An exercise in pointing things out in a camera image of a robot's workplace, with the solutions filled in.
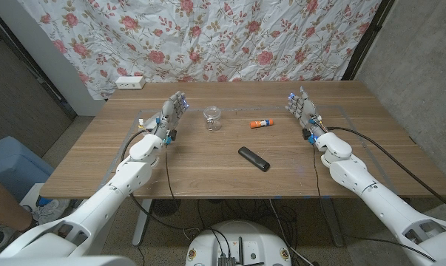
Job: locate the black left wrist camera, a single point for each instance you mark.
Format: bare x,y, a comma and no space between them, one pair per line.
172,135

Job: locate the grey table leg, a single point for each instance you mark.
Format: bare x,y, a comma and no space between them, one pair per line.
333,225

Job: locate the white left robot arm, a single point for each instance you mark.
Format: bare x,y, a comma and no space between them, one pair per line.
108,196

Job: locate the person bare leg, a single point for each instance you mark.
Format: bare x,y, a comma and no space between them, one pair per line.
4,203

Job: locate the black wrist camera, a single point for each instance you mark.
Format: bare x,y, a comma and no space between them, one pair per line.
172,135
306,133

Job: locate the clear glass cup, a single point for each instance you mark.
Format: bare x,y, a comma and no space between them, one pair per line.
212,117

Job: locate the black backdrop frame pole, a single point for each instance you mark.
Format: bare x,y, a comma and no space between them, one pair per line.
370,33

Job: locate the white power strip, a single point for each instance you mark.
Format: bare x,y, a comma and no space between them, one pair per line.
130,82

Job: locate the black door frame strip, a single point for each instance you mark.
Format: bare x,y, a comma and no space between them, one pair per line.
30,63

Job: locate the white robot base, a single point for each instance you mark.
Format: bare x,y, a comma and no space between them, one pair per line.
256,244

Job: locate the black TV remote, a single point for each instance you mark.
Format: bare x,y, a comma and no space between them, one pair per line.
254,159

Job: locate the blue plastic bin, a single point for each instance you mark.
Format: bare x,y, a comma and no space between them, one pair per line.
12,166

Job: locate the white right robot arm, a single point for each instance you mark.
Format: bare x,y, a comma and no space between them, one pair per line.
374,199

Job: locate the white table leg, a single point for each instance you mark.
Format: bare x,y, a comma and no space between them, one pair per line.
141,221

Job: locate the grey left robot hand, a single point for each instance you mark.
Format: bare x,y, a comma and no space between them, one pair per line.
171,114

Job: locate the grey white sneaker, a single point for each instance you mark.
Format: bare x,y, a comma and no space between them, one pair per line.
50,211

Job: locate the floral print curtain backdrop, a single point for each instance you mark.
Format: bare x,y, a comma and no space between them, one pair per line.
208,37

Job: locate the white robot torso edge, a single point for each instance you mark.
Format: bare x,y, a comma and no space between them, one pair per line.
60,261

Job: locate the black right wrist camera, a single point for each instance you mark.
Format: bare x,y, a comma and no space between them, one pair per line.
306,133

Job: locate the orange white glue stick body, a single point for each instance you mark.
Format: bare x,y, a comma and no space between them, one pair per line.
265,122

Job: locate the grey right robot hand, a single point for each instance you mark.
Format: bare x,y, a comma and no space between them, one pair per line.
304,111

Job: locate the black antenna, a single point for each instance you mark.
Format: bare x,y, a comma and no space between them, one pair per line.
240,251

